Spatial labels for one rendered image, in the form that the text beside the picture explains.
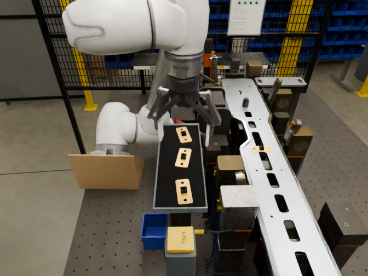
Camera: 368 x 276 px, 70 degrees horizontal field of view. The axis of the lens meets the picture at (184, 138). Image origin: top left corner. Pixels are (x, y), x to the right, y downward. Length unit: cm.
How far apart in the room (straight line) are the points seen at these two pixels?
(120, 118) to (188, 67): 77
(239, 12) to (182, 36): 136
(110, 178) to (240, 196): 72
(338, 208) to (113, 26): 82
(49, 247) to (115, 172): 102
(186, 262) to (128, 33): 51
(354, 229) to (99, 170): 101
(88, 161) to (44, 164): 152
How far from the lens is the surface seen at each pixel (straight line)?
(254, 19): 195
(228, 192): 80
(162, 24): 56
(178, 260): 66
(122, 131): 132
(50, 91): 346
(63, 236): 218
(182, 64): 60
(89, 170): 132
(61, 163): 273
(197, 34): 58
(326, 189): 151
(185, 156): 81
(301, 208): 97
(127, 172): 127
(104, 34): 55
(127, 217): 126
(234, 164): 93
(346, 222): 96
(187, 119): 112
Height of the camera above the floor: 171
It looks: 38 degrees down
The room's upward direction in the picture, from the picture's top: straight up
